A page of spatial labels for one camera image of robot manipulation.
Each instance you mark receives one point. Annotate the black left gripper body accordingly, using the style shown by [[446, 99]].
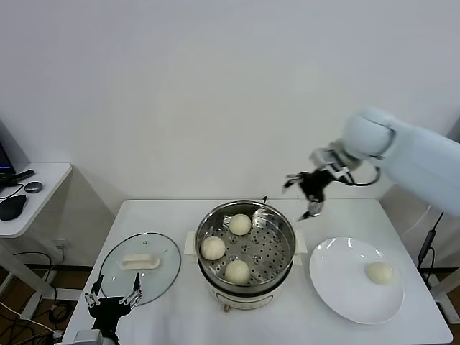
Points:
[[106, 309]]

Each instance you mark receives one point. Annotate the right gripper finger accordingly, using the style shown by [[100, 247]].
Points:
[[292, 179], [315, 208]]

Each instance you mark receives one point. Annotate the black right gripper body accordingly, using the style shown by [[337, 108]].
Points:
[[316, 183]]

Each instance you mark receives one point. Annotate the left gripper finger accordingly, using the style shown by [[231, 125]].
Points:
[[134, 294], [92, 296]]

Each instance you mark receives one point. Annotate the white steamed baozi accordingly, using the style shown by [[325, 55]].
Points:
[[212, 248], [237, 272], [240, 224], [380, 273]]

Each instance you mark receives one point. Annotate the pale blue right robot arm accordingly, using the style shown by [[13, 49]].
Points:
[[413, 154]]

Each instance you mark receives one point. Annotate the stainless perforated steamer basket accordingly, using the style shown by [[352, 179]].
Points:
[[212, 221]]

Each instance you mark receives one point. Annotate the round white plate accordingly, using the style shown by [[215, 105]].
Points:
[[341, 273]]

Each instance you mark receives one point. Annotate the white side table with mouse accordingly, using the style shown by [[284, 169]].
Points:
[[43, 201]]

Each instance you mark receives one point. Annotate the white electric cooker base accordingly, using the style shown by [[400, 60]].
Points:
[[244, 300]]

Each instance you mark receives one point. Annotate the black computer mouse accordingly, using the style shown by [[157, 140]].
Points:
[[12, 208]]

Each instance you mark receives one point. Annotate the round dark grey disc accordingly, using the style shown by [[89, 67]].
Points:
[[33, 187]]

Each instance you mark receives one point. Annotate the black remote stick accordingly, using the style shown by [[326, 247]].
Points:
[[19, 176]]

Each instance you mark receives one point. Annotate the dark computer monitor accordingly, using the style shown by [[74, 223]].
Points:
[[3, 158]]

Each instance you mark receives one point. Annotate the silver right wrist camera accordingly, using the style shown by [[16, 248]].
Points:
[[325, 157]]

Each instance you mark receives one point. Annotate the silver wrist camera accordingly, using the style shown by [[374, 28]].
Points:
[[325, 157], [88, 338]]

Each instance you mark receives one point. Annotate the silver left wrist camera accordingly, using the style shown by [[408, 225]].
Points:
[[88, 338]]

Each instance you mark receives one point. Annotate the white wall socket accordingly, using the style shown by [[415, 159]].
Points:
[[60, 244]]

